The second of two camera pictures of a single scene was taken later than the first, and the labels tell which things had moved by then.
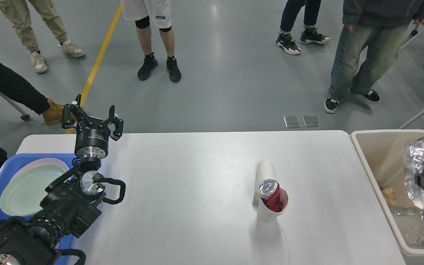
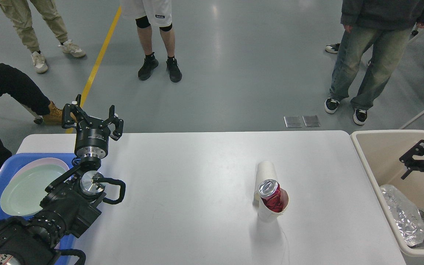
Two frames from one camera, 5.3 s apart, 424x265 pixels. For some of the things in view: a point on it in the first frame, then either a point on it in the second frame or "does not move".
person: x=310 y=35 → x=333 y=48
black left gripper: x=91 y=143 does not move
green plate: x=22 y=194 does not move
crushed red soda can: x=269 y=191 does not move
